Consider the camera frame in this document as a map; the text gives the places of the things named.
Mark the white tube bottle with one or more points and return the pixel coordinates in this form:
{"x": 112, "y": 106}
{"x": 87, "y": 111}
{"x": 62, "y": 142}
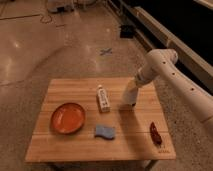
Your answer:
{"x": 103, "y": 99}

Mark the wooden table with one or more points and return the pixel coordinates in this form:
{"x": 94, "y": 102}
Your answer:
{"x": 132, "y": 128}

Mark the dark red chili pepper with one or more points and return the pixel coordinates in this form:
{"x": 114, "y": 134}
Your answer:
{"x": 156, "y": 138}

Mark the orange ceramic bowl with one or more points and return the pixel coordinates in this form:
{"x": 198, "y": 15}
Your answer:
{"x": 67, "y": 118}

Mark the grey equipment base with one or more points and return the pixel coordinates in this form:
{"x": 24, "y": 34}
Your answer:
{"x": 55, "y": 6}

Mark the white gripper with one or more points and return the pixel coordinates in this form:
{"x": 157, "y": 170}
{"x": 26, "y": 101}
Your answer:
{"x": 130, "y": 93}

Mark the blue sponge eraser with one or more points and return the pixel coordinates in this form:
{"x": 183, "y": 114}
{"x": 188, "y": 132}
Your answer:
{"x": 105, "y": 132}

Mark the black box on floor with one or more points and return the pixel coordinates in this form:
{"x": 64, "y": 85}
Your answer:
{"x": 127, "y": 31}

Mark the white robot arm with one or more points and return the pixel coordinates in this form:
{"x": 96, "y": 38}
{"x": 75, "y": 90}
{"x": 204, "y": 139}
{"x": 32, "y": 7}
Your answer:
{"x": 161, "y": 62}

